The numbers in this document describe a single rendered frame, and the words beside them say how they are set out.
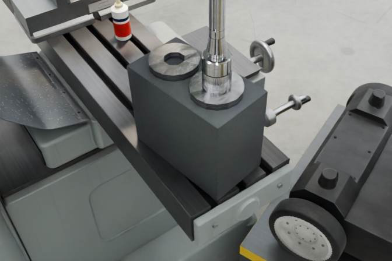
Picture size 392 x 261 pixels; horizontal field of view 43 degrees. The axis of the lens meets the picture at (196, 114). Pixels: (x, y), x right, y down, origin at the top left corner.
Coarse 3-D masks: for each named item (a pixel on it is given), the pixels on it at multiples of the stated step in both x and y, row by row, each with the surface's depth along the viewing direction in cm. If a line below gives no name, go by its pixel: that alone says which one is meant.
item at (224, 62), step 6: (204, 54) 76; (228, 54) 76; (204, 60) 76; (210, 60) 75; (216, 60) 75; (222, 60) 75; (228, 60) 75; (210, 66) 75; (216, 66) 75; (222, 66) 75
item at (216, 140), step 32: (160, 64) 85; (192, 64) 85; (160, 96) 84; (192, 96) 80; (224, 96) 79; (256, 96) 81; (160, 128) 90; (192, 128) 81; (224, 128) 77; (256, 128) 85; (192, 160) 87; (224, 160) 83; (256, 160) 92; (224, 192) 89
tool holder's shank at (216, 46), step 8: (216, 0) 68; (224, 0) 69; (216, 8) 69; (224, 8) 70; (216, 16) 70; (224, 16) 71; (216, 24) 71; (224, 24) 72; (216, 32) 72; (224, 32) 73; (208, 40) 74; (216, 40) 73; (224, 40) 74; (208, 48) 75; (216, 48) 74; (224, 48) 74; (216, 56) 75
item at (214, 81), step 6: (204, 66) 76; (228, 66) 76; (204, 72) 77; (210, 72) 76; (216, 72) 76; (222, 72) 76; (228, 72) 77; (204, 78) 78; (210, 78) 77; (216, 78) 77; (222, 78) 77; (228, 78) 78; (204, 84) 79; (210, 84) 78; (216, 84) 78; (222, 84) 78; (228, 84) 79; (204, 90) 80; (210, 90) 79; (216, 90) 78; (222, 90) 79; (228, 90) 80
